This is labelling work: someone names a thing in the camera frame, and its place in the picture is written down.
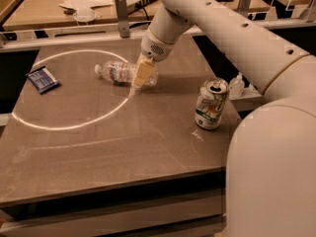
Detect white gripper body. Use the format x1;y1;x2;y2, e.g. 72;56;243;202
140;29;175;62

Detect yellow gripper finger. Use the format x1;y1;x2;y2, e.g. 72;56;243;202
131;58;156;89

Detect clear plastic water bottle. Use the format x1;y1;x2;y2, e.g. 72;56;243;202
94;60;158;86

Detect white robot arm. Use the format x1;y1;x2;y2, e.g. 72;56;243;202
132;0;316;237

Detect left clear sanitizer bottle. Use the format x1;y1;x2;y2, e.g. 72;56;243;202
229;73;245;98

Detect green white soda can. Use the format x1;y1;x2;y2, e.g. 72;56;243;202
195;78;229;130

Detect clear round lid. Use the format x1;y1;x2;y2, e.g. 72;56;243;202
73;8;97;23

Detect white papers on desk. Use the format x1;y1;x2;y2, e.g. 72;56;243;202
59;0;114;9

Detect blue snack packet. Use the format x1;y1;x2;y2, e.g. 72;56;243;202
26;66;61;94

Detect left grey metal post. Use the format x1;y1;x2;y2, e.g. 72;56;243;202
115;0;130;39

